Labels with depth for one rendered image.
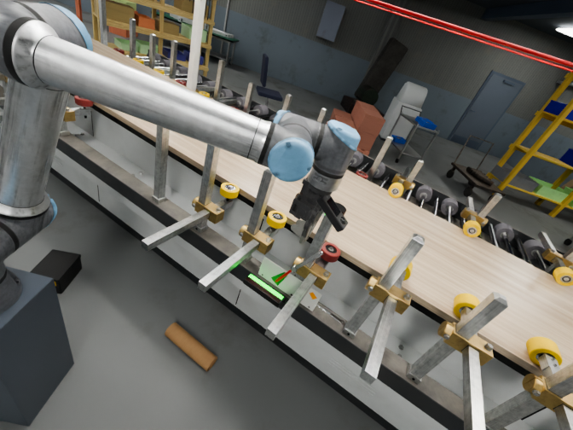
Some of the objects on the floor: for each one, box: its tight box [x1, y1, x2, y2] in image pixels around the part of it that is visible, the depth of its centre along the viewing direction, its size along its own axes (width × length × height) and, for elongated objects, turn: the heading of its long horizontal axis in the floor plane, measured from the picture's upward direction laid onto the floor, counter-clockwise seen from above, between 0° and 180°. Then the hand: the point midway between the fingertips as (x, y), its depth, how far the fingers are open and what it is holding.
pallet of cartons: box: [326, 100, 385, 156], centre depth 528 cm, size 87×122×72 cm
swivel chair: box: [256, 54, 283, 107], centre depth 485 cm, size 57×55×98 cm
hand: (303, 241), depth 88 cm, fingers closed
